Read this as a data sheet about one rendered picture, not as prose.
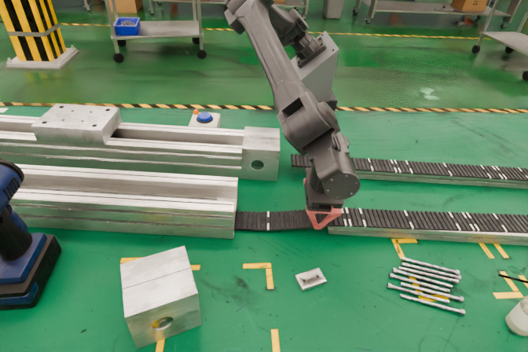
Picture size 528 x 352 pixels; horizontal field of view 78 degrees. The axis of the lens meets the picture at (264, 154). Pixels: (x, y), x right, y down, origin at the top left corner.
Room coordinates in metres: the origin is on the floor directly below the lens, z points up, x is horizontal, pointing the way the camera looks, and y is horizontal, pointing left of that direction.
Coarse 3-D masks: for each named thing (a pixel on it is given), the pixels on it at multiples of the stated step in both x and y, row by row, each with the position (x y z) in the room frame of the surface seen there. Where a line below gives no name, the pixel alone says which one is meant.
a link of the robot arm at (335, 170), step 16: (320, 112) 0.47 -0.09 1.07; (336, 128) 0.47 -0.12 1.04; (320, 144) 0.46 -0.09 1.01; (320, 160) 0.42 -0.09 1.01; (336, 160) 0.41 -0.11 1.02; (320, 176) 0.39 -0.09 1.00; (336, 176) 0.39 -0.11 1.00; (352, 176) 0.39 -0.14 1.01; (336, 192) 0.39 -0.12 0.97; (352, 192) 0.39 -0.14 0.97
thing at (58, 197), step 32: (32, 192) 0.45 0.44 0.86; (64, 192) 0.45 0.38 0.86; (96, 192) 0.48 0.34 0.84; (128, 192) 0.50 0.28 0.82; (160, 192) 0.50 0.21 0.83; (192, 192) 0.50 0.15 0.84; (224, 192) 0.51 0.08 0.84; (32, 224) 0.43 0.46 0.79; (64, 224) 0.43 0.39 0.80; (96, 224) 0.43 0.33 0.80; (128, 224) 0.43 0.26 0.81; (160, 224) 0.43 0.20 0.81; (192, 224) 0.43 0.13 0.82; (224, 224) 0.43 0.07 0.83
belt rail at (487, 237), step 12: (336, 228) 0.47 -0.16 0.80; (348, 228) 0.47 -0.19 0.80; (360, 228) 0.47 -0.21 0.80; (372, 228) 0.47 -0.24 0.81; (456, 240) 0.47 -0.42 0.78; (468, 240) 0.47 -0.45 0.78; (480, 240) 0.47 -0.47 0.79; (492, 240) 0.47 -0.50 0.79; (504, 240) 0.47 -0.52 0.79; (516, 240) 0.47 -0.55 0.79
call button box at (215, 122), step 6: (198, 114) 0.83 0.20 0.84; (216, 114) 0.83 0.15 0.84; (192, 120) 0.79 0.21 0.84; (198, 120) 0.79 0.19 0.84; (210, 120) 0.79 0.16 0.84; (216, 120) 0.80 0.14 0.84; (198, 126) 0.76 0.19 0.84; (204, 126) 0.76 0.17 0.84; (210, 126) 0.76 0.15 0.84; (216, 126) 0.77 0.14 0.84
